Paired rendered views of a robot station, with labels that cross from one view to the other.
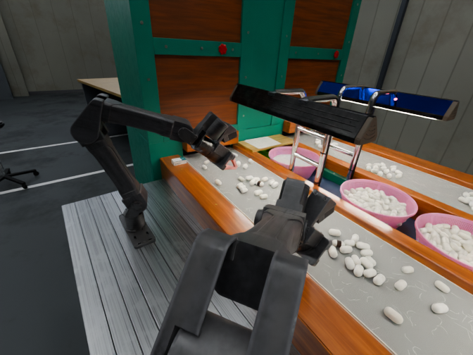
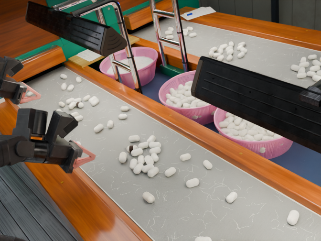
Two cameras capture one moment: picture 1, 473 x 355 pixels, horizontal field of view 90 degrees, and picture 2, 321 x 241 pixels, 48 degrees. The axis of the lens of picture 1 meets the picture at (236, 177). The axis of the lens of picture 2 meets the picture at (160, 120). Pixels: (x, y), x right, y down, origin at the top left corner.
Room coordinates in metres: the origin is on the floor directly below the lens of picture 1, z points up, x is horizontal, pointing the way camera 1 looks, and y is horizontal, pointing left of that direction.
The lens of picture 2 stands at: (-0.33, -0.47, 1.41)
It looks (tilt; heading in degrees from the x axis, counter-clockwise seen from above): 34 degrees down; 4
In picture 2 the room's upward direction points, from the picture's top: 13 degrees counter-clockwise
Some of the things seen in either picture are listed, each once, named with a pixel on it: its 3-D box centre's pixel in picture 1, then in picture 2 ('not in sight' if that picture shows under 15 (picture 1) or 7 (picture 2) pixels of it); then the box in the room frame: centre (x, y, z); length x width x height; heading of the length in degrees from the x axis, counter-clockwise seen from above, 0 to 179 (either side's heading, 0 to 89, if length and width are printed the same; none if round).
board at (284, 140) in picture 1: (267, 142); (104, 49); (1.33, -0.17, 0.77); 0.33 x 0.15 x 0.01; 125
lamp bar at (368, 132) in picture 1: (286, 106); (65, 22); (0.85, -0.16, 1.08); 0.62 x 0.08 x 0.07; 35
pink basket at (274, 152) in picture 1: (293, 163); (131, 69); (1.15, -0.29, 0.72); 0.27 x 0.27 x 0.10
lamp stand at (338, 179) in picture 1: (354, 136); (182, 21); (1.12, -0.56, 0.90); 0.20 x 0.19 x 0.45; 35
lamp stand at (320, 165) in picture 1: (295, 150); (101, 60); (0.89, -0.23, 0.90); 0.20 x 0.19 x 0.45; 35
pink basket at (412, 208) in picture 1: (373, 206); (197, 98); (0.79, -0.54, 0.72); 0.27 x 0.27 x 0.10
